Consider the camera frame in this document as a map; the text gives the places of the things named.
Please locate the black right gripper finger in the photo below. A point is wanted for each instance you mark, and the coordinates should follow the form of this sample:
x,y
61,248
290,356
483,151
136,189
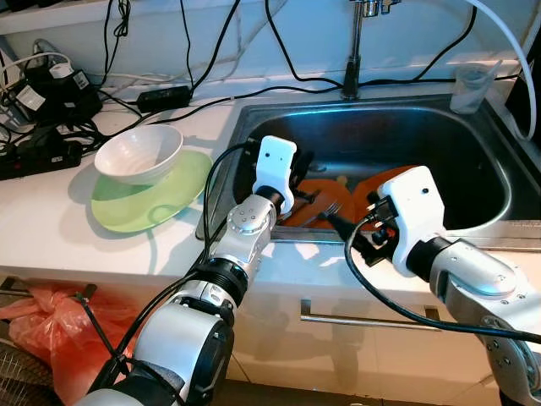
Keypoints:
x,y
344,228

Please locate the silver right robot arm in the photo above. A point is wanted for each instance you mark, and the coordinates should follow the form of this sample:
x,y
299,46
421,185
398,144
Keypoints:
x,y
486,271

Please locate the metal kitchen faucet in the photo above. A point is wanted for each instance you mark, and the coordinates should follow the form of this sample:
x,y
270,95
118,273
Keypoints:
x,y
354,59

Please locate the orange plate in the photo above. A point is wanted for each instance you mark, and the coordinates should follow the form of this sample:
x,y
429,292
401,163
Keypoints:
x,y
325,188
372,186

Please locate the stainless steel sink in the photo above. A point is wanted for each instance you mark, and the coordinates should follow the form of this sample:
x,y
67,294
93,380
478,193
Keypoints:
x,y
456,144

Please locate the black power adapter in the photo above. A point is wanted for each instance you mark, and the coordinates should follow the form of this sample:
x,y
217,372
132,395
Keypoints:
x,y
163,99

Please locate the white ceramic bowl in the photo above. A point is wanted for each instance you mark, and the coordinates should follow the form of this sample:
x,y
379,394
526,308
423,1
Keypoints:
x,y
139,152

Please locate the light green plate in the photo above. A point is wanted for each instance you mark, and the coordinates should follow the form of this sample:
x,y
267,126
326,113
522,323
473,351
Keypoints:
x,y
144,211

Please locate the clear plastic cup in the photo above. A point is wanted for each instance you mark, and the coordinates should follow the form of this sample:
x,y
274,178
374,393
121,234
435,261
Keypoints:
x,y
469,89

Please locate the black appliance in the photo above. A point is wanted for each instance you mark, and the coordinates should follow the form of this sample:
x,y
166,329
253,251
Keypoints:
x,y
516,101

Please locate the black labelled power box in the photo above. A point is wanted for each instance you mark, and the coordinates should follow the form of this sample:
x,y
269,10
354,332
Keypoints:
x,y
59,97

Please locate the black power strip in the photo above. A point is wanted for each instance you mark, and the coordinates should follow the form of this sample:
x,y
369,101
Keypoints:
x,y
38,156

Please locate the orange plastic bag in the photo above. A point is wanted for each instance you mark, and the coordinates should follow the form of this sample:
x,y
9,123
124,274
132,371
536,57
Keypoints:
x,y
51,330

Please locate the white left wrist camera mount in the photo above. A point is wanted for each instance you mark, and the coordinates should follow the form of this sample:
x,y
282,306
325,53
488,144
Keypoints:
x,y
275,161

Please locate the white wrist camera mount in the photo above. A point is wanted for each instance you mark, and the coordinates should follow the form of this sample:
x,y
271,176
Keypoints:
x,y
275,161
414,203

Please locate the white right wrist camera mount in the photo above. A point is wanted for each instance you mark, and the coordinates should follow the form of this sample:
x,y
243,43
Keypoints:
x,y
414,203

